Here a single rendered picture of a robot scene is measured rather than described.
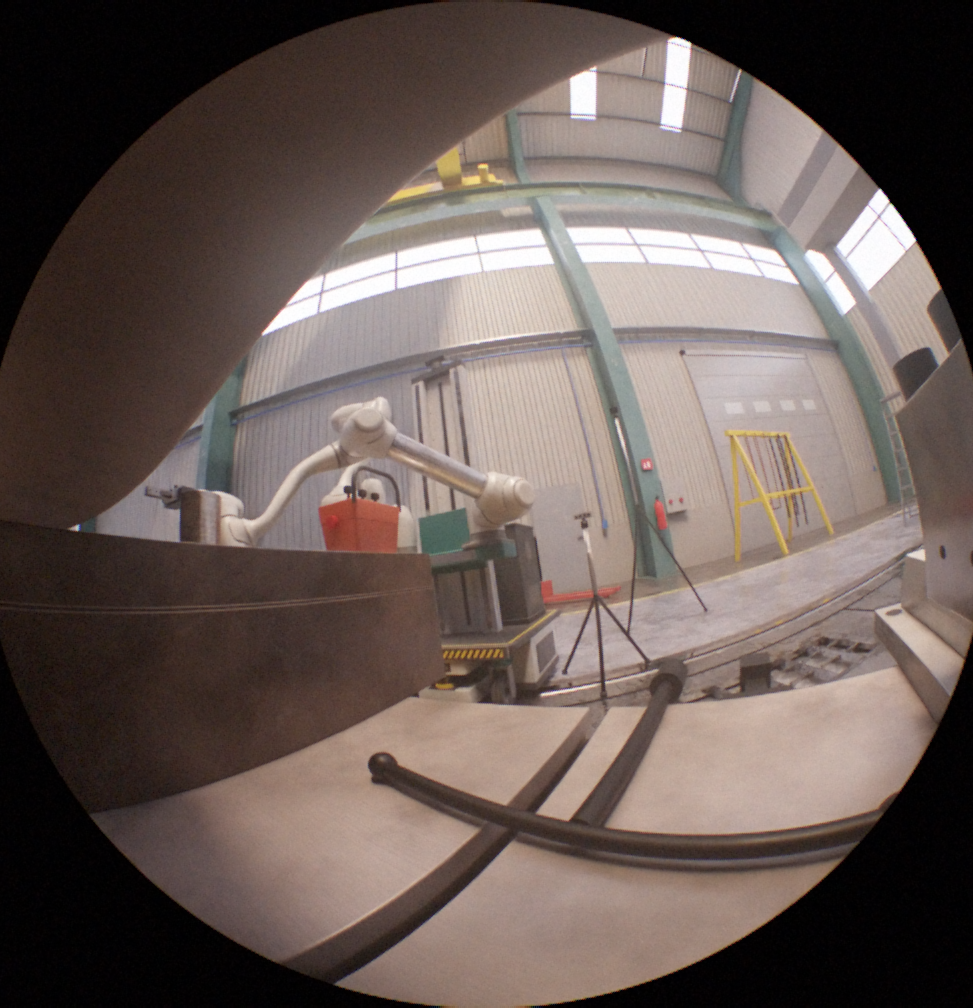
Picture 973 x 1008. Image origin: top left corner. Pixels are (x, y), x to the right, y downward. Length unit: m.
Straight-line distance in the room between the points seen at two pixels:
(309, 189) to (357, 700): 0.80
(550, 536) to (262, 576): 6.61
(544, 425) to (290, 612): 7.27
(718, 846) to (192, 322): 0.63
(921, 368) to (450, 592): 1.83
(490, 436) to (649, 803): 7.40
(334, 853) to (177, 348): 0.54
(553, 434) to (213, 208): 7.50
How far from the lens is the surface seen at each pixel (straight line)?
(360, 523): 0.83
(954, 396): 0.37
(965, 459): 0.38
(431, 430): 1.99
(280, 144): 0.26
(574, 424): 7.77
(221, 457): 10.58
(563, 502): 7.16
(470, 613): 1.78
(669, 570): 6.52
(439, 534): 1.74
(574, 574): 7.06
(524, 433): 7.59
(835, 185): 3.04
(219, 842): 0.51
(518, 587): 1.78
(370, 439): 1.16
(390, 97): 0.24
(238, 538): 1.20
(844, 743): 0.53
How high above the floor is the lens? 0.60
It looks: 11 degrees up
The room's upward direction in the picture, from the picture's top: 8 degrees counter-clockwise
